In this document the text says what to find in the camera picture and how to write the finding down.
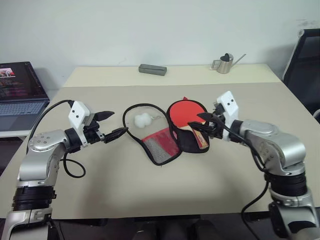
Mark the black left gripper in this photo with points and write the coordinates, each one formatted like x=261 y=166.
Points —
x=92 y=135

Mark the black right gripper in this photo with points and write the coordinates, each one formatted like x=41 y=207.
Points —
x=219 y=125

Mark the red table tennis paddle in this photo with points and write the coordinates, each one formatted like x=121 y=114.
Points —
x=185 y=112

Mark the red black paddle case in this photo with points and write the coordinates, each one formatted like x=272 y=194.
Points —
x=160 y=145

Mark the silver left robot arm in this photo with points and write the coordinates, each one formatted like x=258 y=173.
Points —
x=40 y=160

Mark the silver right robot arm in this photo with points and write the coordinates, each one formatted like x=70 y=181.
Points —
x=287 y=150

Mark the white fluffy ball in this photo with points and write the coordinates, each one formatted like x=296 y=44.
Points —
x=142 y=120

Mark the steel watering can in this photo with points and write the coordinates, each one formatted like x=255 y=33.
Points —
x=223 y=66

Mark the grey rectangular box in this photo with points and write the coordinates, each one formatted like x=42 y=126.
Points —
x=152 y=70

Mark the open laptop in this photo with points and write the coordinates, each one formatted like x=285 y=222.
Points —
x=20 y=85

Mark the black office chair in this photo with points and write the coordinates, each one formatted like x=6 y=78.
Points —
x=305 y=65

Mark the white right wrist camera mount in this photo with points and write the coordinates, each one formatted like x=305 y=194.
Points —
x=230 y=102

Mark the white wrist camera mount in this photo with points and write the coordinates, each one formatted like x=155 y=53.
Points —
x=77 y=112
x=230 y=102

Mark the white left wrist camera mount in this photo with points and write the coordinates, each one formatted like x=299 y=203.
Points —
x=77 y=112

